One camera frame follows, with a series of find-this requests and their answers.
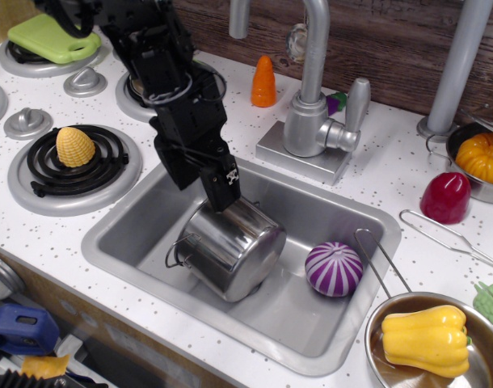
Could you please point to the red toy bell pepper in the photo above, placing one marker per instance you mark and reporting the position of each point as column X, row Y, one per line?
column 446, row 198

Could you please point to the steel saucepan with long handle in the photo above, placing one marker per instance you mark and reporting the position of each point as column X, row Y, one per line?
column 480, row 331

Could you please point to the yellow toy corn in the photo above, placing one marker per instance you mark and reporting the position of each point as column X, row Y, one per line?
column 74, row 147

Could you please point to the grey vertical pole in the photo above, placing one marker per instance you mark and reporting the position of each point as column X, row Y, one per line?
column 467, row 38

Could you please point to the orange toy pumpkin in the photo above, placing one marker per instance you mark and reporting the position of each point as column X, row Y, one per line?
column 475, row 157

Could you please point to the steel pot with handle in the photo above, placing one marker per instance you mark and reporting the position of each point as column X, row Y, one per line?
column 480, row 190

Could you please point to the stainless steel sink basin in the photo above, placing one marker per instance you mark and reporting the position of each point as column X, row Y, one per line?
column 284, row 318

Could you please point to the yellow tape piece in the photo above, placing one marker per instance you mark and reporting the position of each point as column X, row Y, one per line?
column 44, row 366

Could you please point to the silver pot lid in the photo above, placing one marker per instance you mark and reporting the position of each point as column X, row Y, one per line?
column 136, row 89

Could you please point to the purple striped toy onion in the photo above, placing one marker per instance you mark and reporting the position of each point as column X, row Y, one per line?
column 333, row 269

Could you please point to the black front stove burner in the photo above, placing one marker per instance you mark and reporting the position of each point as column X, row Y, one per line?
column 42, row 184

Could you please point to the orange toy carrot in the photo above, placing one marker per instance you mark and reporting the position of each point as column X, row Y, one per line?
column 263, row 89

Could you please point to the wire utensil handle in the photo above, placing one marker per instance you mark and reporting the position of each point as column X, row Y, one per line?
column 443, row 235

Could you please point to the stainless steel pot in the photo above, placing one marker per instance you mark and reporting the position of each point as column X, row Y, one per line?
column 231, row 252

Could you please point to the silver oven knob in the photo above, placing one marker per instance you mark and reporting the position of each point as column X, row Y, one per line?
column 10, row 281

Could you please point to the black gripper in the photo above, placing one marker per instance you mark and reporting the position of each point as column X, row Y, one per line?
column 189, row 146

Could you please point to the yellow toy bell pepper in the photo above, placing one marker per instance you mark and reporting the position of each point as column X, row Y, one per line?
column 434, row 340

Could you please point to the rear left stove burner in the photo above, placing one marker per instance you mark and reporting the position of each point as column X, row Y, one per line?
column 39, row 70

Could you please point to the green toy vegetable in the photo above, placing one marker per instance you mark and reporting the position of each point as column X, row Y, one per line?
column 483, row 301

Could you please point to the purple toy eggplant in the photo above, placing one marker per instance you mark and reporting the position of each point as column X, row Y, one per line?
column 336, row 102

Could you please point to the clear round faucet knob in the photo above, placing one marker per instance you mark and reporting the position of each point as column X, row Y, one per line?
column 295, row 42

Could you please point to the silver toy faucet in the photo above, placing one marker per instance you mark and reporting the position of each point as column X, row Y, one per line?
column 309, row 142

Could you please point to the green toy cutting board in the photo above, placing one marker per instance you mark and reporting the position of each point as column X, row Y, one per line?
column 42, row 35

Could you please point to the silver stove knob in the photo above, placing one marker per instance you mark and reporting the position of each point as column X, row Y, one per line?
column 85, row 83
column 28, row 123

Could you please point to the blue clamp tool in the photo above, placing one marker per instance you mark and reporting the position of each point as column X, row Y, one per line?
column 27, row 331

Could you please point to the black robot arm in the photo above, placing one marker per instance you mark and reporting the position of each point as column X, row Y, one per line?
column 186, row 95

